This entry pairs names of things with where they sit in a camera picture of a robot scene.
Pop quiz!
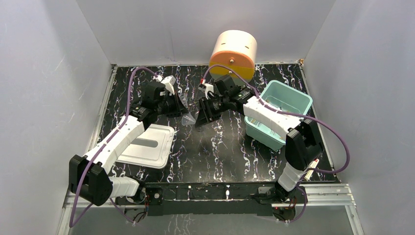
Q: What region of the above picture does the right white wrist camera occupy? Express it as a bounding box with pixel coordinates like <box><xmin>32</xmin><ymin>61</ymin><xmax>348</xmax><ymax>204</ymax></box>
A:
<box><xmin>198</xmin><ymin>78</ymin><xmax>214</xmax><ymax>99</ymax></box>

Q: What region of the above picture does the teal plastic bin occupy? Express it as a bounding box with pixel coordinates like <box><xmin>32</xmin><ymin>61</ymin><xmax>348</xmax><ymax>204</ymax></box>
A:
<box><xmin>244</xmin><ymin>80</ymin><xmax>313</xmax><ymax>151</ymax></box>

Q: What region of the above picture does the small white card box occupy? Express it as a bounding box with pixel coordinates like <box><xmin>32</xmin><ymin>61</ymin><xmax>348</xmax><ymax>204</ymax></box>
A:
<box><xmin>304</xmin><ymin>159</ymin><xmax>320</xmax><ymax>181</ymax></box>

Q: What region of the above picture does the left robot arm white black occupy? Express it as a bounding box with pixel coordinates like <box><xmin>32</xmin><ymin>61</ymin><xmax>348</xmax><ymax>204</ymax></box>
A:
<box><xmin>69</xmin><ymin>81</ymin><xmax>188</xmax><ymax>206</ymax></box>

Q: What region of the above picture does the small clear beaker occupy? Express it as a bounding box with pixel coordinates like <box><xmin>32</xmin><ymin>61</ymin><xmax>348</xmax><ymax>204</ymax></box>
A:
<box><xmin>179</xmin><ymin>94</ymin><xmax>188</xmax><ymax>109</ymax></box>

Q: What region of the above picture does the white bin lid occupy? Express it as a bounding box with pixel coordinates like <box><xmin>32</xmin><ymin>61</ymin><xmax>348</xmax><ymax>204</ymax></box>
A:
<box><xmin>117</xmin><ymin>124</ymin><xmax>175</xmax><ymax>169</ymax></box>

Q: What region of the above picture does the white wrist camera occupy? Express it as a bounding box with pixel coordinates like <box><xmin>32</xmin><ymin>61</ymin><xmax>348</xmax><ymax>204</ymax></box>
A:
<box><xmin>198</xmin><ymin>78</ymin><xmax>214</xmax><ymax>99</ymax></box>
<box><xmin>153</xmin><ymin>75</ymin><xmax>176</xmax><ymax>95</ymax></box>

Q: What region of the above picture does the round pastel drawer cabinet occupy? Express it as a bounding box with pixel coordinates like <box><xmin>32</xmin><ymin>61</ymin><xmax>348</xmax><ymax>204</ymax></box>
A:
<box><xmin>209</xmin><ymin>30</ymin><xmax>257</xmax><ymax>85</ymax></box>

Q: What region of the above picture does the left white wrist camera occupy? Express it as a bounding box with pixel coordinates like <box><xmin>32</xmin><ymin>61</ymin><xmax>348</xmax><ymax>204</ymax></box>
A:
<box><xmin>153</xmin><ymin>75</ymin><xmax>176</xmax><ymax>95</ymax></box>

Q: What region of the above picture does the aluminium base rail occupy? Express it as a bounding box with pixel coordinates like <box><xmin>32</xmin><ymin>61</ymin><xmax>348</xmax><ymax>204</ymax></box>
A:
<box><xmin>61</xmin><ymin>183</ymin><xmax>357</xmax><ymax>224</ymax></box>

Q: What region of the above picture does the clear plastic funnel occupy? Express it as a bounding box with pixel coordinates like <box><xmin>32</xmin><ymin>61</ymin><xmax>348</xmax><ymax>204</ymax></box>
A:
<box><xmin>181</xmin><ymin>112</ymin><xmax>196</xmax><ymax>126</ymax></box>

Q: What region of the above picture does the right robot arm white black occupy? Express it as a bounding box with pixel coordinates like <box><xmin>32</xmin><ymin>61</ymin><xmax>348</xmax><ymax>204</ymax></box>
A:
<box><xmin>195</xmin><ymin>75</ymin><xmax>324</xmax><ymax>202</ymax></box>

